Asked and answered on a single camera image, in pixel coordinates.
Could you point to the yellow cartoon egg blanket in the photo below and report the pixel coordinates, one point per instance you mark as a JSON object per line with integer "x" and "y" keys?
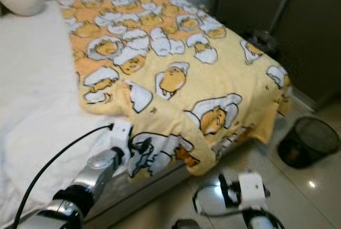
{"x": 170, "y": 53}

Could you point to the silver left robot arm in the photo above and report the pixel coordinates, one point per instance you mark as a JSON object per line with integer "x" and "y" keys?
{"x": 93, "y": 176}

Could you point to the dark grey robot leg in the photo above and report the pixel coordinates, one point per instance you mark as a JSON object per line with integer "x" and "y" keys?
{"x": 186, "y": 225}

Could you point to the black mesh waste bin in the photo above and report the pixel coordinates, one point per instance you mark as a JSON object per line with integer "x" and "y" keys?
{"x": 306, "y": 141}

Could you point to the white bed sheet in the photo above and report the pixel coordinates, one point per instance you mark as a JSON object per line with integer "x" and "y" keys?
{"x": 32, "y": 80}

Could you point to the grey sliding door wardrobe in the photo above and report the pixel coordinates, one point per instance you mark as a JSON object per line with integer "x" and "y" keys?
{"x": 298, "y": 26}

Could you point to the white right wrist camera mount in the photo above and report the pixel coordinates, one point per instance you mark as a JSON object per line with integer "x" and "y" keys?
{"x": 252, "y": 189}

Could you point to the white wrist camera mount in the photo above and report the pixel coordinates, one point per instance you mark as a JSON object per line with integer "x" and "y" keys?
{"x": 252, "y": 189}
{"x": 121, "y": 136}

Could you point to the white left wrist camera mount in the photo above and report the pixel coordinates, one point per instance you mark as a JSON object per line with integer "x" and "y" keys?
{"x": 121, "y": 136}

